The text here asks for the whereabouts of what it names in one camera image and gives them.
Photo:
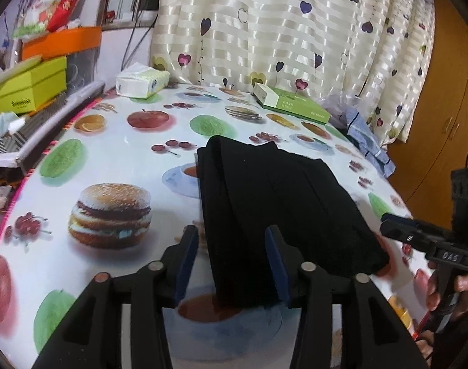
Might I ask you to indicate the fruit and burger print tablecloth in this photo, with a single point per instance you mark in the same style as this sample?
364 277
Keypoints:
103 153

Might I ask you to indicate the flat green box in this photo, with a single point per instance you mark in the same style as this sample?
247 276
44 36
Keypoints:
295 103

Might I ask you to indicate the dark patterned flat box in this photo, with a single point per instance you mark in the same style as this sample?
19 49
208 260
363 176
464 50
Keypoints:
45 123

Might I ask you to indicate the yellow-green shoe box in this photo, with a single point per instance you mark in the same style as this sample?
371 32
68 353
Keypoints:
30 84

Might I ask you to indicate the colourful snack bag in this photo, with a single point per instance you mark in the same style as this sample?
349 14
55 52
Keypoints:
38 7

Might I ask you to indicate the wooden wardrobe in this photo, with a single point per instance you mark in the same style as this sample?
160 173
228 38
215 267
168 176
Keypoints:
441 103

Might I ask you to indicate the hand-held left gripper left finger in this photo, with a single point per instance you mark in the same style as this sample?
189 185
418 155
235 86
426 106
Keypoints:
186 265

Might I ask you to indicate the clear plastic bag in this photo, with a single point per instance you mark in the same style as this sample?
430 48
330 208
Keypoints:
335 103

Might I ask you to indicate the blue striped cloth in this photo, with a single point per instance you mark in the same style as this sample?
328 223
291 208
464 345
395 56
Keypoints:
366 138

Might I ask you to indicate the white green tissue pack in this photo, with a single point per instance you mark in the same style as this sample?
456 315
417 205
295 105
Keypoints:
141 80

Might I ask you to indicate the orange box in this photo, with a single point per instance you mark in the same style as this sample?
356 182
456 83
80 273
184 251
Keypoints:
65 42

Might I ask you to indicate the striped heart print curtain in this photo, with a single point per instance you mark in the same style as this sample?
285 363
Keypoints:
280 34

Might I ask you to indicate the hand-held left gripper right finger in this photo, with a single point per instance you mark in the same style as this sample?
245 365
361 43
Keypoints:
277 265

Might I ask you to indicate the long red box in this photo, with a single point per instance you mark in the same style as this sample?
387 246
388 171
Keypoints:
70 0

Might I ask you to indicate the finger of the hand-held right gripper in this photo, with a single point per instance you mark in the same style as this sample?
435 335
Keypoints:
406 228

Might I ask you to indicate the black pants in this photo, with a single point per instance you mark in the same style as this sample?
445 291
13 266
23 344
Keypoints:
264 200

